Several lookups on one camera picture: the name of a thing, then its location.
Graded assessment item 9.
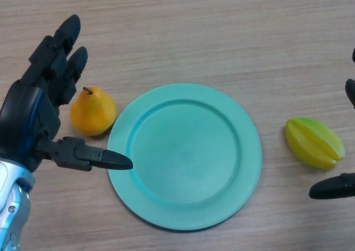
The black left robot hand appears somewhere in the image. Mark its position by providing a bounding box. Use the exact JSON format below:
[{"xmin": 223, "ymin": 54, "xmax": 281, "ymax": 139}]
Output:
[{"xmin": 0, "ymin": 14, "xmax": 134, "ymax": 177}]

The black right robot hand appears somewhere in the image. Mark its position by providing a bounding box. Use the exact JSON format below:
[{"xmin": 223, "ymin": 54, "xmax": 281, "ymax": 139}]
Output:
[{"xmin": 308, "ymin": 48, "xmax": 355, "ymax": 200}]

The yellow orange pear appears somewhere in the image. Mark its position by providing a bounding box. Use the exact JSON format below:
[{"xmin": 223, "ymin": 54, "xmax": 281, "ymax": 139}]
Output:
[{"xmin": 69, "ymin": 86, "xmax": 117, "ymax": 137}]

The green round plate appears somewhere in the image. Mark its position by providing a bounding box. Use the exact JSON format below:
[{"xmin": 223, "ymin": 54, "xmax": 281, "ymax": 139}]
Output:
[{"xmin": 106, "ymin": 83, "xmax": 263, "ymax": 232}]

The yellow green starfruit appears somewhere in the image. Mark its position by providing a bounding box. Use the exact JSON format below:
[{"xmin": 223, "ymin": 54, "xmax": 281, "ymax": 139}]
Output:
[{"xmin": 285, "ymin": 117, "xmax": 346, "ymax": 171}]

